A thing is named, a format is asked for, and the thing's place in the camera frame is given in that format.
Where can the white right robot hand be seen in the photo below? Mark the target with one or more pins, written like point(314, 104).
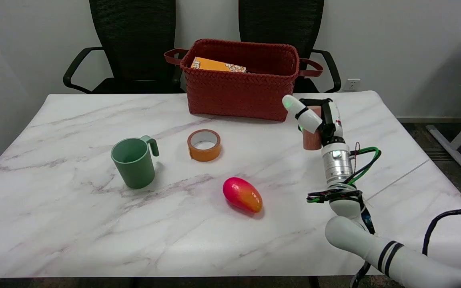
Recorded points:
point(309, 117)

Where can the brown wooden cylinder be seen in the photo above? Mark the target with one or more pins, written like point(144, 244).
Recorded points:
point(312, 140)

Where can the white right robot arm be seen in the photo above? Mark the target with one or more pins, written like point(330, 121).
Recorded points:
point(374, 240)

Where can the red woven basket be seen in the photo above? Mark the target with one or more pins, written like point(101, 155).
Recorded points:
point(240, 86)

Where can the black mesh office chair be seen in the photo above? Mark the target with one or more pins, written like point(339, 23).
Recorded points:
point(282, 24)
point(130, 44)

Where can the red yellow mango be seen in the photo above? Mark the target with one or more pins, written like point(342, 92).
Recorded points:
point(242, 194)

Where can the orange patterned box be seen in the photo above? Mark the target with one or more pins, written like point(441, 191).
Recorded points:
point(214, 65)

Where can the orange tape roll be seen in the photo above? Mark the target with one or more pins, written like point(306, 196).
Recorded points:
point(204, 145)

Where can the green plastic mug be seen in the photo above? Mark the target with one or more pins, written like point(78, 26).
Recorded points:
point(134, 162)

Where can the white wall socket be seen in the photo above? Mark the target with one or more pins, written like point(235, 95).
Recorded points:
point(352, 84)

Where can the white desk frame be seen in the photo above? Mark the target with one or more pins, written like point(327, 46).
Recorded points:
point(460, 136)

